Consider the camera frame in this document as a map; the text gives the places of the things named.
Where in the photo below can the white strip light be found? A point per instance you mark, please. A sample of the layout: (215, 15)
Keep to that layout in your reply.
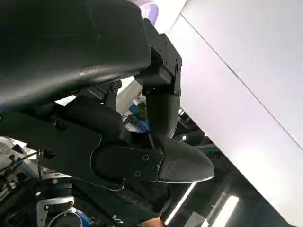
(227, 210)
(180, 203)

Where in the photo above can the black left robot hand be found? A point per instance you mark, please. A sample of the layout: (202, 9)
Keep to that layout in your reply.
(71, 47)

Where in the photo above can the person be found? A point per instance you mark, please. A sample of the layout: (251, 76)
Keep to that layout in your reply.
(146, 203)

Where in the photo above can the lilac plate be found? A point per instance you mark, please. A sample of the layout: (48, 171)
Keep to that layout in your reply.
(149, 11)

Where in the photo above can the white background machine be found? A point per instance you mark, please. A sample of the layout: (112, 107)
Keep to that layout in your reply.
(14, 151)

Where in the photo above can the blue and green machine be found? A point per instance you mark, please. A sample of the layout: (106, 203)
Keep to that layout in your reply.
(136, 111)

